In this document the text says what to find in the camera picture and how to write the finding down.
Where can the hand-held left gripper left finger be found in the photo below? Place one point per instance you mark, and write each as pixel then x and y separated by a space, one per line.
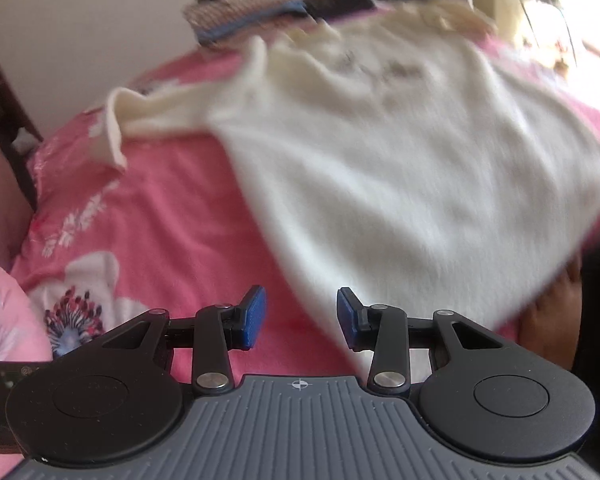
pixel 252 317

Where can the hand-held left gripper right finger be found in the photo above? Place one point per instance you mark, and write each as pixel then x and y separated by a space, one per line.
pixel 347 317

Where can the cream white knit sweater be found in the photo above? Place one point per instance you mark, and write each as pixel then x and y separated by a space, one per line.
pixel 405 160

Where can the person's right hand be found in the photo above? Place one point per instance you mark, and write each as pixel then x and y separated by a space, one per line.
pixel 555 315

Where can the pink floral blanket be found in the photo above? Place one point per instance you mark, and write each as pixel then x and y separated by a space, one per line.
pixel 180 185

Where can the dark printed package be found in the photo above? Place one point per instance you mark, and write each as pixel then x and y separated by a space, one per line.
pixel 0 400

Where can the dull pink pillow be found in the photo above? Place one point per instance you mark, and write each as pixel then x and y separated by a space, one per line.
pixel 0 190

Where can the folded houndstooth knit sweater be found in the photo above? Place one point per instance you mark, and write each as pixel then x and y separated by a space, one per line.
pixel 230 10

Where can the folded dark pants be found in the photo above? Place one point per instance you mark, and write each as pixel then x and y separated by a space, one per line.
pixel 340 5

